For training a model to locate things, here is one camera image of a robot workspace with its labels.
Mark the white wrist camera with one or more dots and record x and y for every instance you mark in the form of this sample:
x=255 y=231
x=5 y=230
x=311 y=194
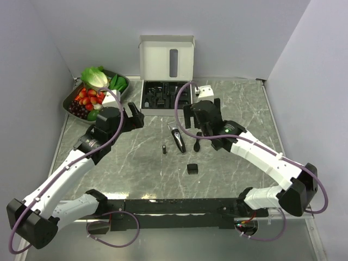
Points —
x=204 y=93
x=110 y=101

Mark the dark grey food tray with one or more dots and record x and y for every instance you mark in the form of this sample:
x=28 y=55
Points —
x=79 y=86

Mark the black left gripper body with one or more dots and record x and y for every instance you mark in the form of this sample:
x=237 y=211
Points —
x=128 y=125

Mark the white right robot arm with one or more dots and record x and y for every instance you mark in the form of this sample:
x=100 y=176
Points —
x=296 y=184

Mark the white clipper kit box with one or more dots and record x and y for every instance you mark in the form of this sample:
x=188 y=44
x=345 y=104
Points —
x=166 y=64

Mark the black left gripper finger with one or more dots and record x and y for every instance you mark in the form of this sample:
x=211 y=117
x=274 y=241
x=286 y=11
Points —
x=137 y=119
x=125 y=115

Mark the black comb guard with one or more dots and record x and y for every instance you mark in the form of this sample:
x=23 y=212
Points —
x=192 y=169

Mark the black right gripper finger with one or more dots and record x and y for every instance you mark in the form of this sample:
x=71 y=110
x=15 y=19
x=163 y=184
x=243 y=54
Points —
x=217 y=103
x=188 y=115

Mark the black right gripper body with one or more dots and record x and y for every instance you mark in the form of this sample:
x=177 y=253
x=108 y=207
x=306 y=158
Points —
x=206 y=130

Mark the green lettuce head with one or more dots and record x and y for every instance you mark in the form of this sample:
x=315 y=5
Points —
x=94 y=78

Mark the red strawberries pile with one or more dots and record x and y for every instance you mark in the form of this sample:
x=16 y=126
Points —
x=90 y=99

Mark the dark purple grapes bunch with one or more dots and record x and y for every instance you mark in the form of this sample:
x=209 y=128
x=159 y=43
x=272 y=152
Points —
x=78 y=110

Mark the black silver hair clipper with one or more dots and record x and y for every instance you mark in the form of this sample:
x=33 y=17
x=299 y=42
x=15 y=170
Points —
x=177 y=136

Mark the green bok choy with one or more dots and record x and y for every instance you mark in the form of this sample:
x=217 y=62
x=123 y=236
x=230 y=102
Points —
x=118 y=83

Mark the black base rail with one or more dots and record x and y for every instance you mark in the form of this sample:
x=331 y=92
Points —
x=176 y=213

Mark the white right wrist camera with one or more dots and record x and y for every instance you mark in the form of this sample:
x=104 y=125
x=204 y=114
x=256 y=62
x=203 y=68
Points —
x=204 y=93

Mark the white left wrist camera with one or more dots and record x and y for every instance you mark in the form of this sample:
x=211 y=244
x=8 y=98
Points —
x=110 y=101

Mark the green lime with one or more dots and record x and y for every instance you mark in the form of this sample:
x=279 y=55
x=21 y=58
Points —
x=92 y=115

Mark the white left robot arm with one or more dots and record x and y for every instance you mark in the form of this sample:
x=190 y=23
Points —
x=39 y=216

